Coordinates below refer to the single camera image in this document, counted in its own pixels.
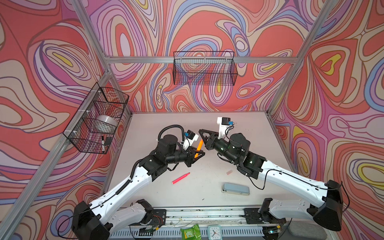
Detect black marker in basket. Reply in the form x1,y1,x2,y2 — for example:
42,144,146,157
101,136,106,154

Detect back black wire basket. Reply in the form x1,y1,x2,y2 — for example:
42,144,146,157
173,50,238,86

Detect orange highlighter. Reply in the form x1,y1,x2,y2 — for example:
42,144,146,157
195,140,204,159

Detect grey pencil case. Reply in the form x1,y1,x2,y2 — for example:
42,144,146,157
221,183,250,196

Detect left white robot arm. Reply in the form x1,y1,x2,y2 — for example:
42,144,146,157
71,135,205,240

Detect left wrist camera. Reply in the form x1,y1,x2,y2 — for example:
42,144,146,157
183,130,199,151

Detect aluminium frame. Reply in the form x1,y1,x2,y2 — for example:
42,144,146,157
0,0,340,235

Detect black wire basket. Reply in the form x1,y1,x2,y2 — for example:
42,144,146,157
173,50,238,86
63,83,129,155

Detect left black wire basket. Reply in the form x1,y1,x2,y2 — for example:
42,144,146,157
63,83,129,155

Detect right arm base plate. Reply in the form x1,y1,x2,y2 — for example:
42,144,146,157
242,208,287,225

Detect green snack packet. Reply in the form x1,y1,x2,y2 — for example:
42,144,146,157
180,224,202,240

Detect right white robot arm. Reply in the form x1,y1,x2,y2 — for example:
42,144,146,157
199,129,345,232

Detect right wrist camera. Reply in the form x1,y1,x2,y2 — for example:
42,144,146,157
217,117,234,139

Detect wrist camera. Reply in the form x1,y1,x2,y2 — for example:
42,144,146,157
217,117,234,139
183,130,199,151

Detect silver tape roll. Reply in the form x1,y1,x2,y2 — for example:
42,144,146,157
95,115,118,134

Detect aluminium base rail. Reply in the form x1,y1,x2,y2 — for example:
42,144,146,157
107,206,285,240

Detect small white clock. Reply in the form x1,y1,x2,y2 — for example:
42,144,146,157
208,225,223,240

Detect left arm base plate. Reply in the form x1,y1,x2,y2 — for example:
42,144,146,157
129,209,167,227

